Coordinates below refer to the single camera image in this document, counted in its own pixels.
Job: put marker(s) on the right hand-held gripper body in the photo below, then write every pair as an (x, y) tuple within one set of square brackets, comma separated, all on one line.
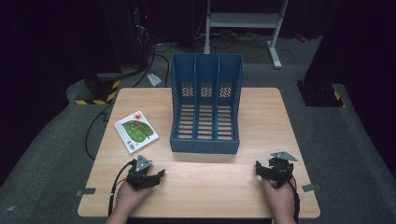
[(280, 169)]

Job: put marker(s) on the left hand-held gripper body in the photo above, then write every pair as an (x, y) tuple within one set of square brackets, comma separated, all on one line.
[(138, 174)]

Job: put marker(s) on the book with green leaf cover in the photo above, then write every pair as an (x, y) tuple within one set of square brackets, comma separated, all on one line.
[(137, 131)]

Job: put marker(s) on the blue plastic file rack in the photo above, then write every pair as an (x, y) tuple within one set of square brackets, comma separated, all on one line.
[(205, 146)]

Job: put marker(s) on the person's right hand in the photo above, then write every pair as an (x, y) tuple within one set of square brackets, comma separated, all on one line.
[(278, 199)]

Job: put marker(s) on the grey tape strip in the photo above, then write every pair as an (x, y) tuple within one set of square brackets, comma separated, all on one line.
[(85, 191), (310, 187)]

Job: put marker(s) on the black base with yellow stripes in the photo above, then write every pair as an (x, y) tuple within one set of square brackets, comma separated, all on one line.
[(99, 91), (320, 95)]

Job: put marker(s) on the small grey tape piece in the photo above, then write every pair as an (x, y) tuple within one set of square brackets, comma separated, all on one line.
[(10, 208)]

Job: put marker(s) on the white metal stand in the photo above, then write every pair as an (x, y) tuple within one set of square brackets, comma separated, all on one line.
[(246, 20)]

